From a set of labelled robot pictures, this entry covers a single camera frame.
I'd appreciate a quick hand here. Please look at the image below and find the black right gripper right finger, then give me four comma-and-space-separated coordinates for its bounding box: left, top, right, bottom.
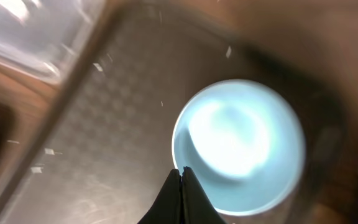
181, 167, 226, 224

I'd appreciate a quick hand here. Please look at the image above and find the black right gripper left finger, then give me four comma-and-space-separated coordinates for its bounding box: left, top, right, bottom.
138, 169, 182, 224

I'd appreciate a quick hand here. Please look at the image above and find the light blue small bowl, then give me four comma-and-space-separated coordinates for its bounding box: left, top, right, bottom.
172, 79, 306, 217

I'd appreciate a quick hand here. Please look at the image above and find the clear plastic waste bin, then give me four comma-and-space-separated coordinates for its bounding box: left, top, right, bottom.
0, 0, 106, 84

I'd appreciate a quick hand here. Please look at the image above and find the dark brown serving tray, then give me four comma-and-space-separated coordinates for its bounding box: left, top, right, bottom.
0, 2, 346, 223

